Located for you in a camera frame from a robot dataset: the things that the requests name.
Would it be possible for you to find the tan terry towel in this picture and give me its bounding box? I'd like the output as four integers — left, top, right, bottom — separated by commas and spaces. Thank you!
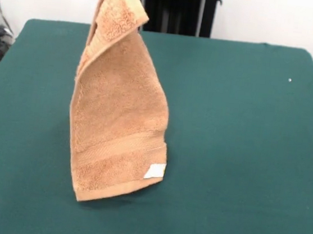
58, 0, 185, 212

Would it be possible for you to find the dark green table cloth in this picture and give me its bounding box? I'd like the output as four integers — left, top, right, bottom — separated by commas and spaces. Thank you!
0, 13, 313, 234

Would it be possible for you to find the black metal stand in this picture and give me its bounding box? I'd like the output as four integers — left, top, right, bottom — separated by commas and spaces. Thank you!
126, 0, 224, 40

